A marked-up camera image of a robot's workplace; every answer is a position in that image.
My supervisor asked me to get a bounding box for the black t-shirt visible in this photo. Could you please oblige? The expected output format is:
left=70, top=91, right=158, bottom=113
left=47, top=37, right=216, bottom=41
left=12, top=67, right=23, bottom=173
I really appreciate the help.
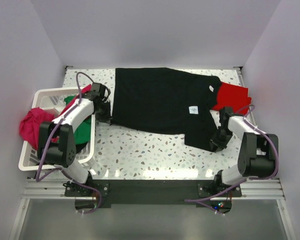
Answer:
left=111, top=67, right=222, bottom=152

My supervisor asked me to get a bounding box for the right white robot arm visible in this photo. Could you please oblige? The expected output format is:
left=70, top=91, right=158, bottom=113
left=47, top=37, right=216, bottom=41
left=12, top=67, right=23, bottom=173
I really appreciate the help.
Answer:
left=208, top=113, right=279, bottom=194

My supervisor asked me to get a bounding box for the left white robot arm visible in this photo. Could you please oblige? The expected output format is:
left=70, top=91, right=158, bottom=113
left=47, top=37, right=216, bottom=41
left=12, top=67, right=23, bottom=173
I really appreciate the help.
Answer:
left=35, top=98, right=110, bottom=190

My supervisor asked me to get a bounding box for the green t-shirt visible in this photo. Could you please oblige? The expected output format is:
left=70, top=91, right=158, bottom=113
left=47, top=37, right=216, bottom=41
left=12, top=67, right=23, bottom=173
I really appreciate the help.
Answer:
left=61, top=95, right=91, bottom=145

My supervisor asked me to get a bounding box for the folded red t-shirt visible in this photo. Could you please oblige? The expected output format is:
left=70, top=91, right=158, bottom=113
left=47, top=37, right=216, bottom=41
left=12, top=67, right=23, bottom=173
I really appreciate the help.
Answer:
left=212, top=82, right=252, bottom=115

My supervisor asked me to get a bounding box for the white plastic laundry basket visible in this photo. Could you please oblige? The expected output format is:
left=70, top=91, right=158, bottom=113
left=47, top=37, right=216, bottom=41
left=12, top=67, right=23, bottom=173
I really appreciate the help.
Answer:
left=18, top=87, right=96, bottom=171

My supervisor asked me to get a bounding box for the magenta t-shirt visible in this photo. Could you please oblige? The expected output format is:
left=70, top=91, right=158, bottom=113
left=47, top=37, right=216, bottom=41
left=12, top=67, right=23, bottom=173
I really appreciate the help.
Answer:
left=18, top=84, right=93, bottom=151

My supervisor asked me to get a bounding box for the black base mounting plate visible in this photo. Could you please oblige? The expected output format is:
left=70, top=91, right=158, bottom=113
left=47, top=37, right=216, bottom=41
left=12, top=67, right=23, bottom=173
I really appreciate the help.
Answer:
left=64, top=178, right=242, bottom=215

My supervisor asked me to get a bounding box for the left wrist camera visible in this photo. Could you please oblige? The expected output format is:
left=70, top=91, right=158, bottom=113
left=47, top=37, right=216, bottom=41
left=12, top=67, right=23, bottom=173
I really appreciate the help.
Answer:
left=90, top=82, right=111, bottom=101

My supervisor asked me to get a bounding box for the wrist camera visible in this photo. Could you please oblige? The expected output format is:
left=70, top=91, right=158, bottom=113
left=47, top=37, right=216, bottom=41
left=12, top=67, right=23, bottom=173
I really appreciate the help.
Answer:
left=90, top=82, right=111, bottom=101
left=219, top=106, right=234, bottom=125

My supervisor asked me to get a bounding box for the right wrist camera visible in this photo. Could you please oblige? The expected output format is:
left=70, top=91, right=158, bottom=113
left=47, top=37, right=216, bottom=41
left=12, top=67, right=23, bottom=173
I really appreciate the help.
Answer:
left=219, top=106, right=234, bottom=125

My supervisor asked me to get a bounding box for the aluminium frame rail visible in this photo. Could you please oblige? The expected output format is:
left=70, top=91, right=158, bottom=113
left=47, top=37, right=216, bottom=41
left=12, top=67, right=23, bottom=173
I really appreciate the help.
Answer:
left=8, top=179, right=76, bottom=240

